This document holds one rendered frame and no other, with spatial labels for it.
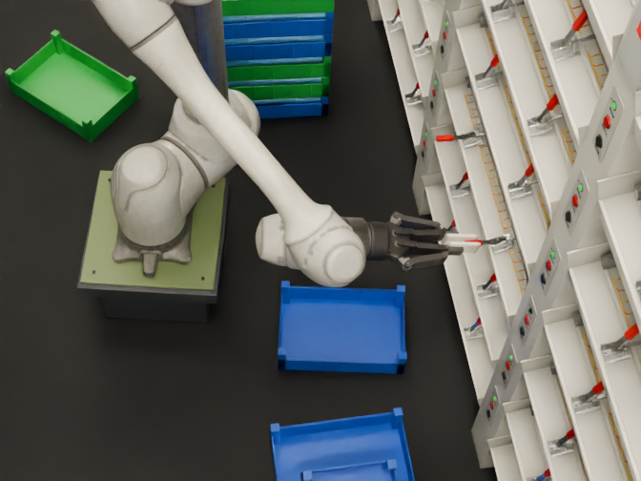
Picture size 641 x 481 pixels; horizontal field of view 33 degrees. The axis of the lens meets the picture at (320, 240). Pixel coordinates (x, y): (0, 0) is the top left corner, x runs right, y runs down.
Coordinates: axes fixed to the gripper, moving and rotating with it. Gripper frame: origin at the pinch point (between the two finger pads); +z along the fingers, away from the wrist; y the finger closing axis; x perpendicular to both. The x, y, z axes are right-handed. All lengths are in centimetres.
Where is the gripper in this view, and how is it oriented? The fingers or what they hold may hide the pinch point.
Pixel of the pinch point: (461, 242)
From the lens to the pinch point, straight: 213.9
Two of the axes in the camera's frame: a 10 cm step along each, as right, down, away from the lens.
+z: 9.5, 0.2, 3.1
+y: 1.5, 8.3, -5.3
